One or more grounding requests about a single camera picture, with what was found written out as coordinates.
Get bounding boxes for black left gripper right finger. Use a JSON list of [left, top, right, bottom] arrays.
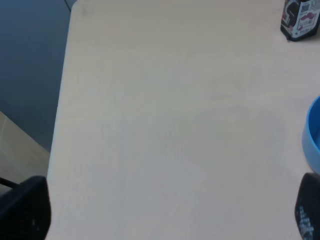
[[294, 172, 320, 240]]

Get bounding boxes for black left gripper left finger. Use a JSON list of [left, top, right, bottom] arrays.
[[0, 175, 52, 240]]

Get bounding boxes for blue round bowl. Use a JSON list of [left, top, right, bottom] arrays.
[[301, 96, 320, 174]]

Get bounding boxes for black labelled small box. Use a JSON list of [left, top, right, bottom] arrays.
[[280, 0, 320, 42]]

